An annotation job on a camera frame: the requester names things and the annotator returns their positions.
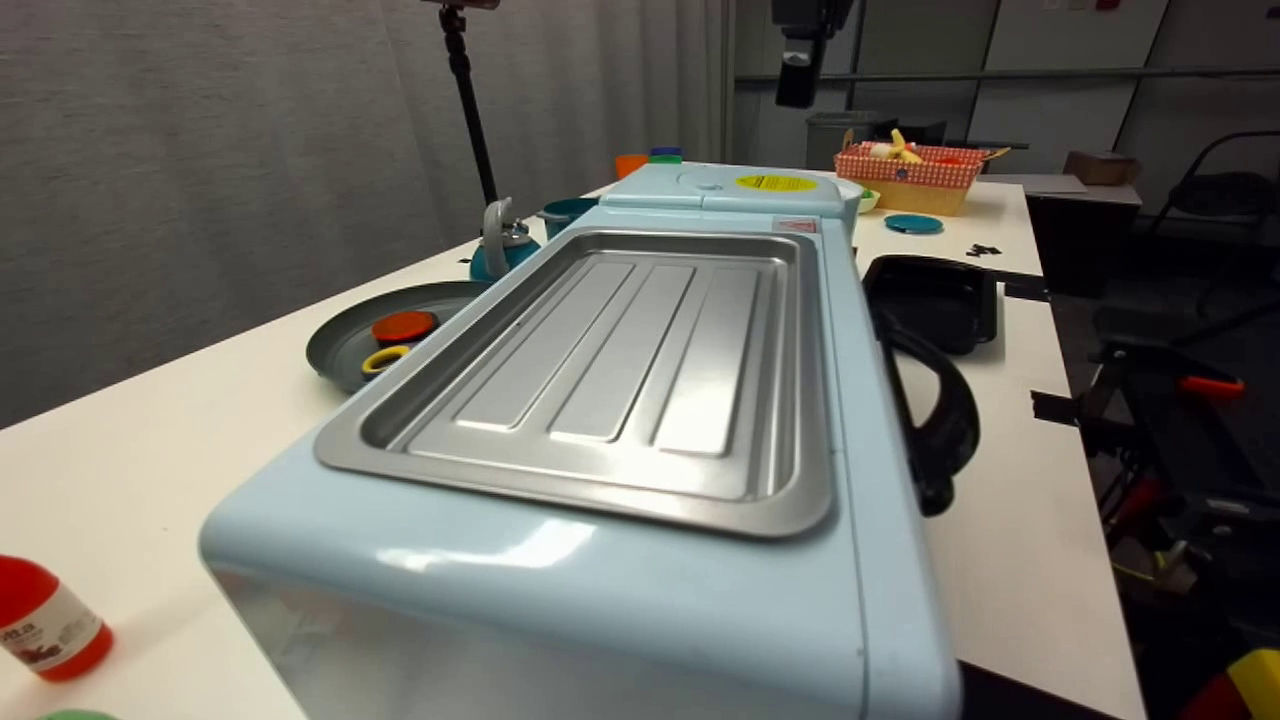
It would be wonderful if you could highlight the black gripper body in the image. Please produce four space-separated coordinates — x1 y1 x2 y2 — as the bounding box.
766 0 858 46

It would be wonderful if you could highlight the light blue toaster oven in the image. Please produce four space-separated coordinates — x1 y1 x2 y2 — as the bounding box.
197 217 969 720

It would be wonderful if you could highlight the yellow toy banana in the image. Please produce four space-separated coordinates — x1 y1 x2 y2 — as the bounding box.
884 125 928 170

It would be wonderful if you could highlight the small light blue appliance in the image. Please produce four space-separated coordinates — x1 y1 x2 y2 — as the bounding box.
593 162 866 232

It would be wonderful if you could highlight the orange pink basket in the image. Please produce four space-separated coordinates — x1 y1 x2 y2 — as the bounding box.
832 136 991 194

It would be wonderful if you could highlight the yellow container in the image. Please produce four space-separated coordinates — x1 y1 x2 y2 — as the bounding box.
870 180 974 222

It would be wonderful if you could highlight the teal round lid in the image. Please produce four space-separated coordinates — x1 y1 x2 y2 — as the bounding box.
881 213 948 241

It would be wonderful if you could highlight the black frying pan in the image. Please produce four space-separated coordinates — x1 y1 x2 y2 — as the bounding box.
858 253 1056 362

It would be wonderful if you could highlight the teal cup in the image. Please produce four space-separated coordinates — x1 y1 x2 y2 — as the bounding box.
541 197 609 244

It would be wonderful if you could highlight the brown cardboard box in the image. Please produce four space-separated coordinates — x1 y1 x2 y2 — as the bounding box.
1062 147 1145 194

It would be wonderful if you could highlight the black tripod pole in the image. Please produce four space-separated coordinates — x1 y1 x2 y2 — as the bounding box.
434 0 502 210

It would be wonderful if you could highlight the white grey toy figure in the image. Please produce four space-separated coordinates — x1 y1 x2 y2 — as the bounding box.
480 194 530 264

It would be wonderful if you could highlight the grey metal baking tray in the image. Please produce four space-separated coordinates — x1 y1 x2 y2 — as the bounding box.
312 223 838 545

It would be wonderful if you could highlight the teal bowl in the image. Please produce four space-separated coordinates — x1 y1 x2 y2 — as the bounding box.
467 232 548 287

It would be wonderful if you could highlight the black chair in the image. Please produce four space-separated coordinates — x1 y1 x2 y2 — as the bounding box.
1148 125 1280 253

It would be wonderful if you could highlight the orange red toy disc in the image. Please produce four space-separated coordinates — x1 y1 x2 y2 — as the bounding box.
367 307 442 348

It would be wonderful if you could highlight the dark grey round plate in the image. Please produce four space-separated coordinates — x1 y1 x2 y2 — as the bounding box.
302 280 487 400

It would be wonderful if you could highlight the yellow and red object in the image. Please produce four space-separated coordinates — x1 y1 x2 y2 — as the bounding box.
1177 645 1280 720

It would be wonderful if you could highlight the red bottle with white label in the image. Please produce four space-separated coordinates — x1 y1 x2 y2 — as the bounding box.
0 548 120 684

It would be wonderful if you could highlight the black oven door handle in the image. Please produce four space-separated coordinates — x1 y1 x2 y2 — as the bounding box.
875 317 983 522

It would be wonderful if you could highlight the yellow toy ring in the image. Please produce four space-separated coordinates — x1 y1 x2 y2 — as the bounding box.
357 339 417 380

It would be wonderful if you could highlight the red handled clamp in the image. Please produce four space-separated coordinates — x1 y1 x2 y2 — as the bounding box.
1177 373 1251 410

